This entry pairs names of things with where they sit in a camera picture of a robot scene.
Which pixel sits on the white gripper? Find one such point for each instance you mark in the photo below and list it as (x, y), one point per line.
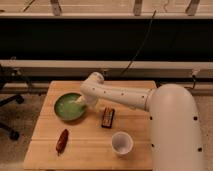
(81, 101)

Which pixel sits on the green ceramic bowl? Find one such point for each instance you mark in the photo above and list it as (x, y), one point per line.
(67, 109)

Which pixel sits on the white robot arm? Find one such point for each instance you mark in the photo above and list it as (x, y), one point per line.
(175, 133)

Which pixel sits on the dark chocolate bar box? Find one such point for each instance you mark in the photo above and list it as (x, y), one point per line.
(107, 118)

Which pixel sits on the red chili pepper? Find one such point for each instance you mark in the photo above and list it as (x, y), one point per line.
(62, 141)

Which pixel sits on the white paper cup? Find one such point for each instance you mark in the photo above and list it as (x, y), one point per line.
(121, 143)

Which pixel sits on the black office chair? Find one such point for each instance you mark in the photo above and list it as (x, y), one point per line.
(13, 134)

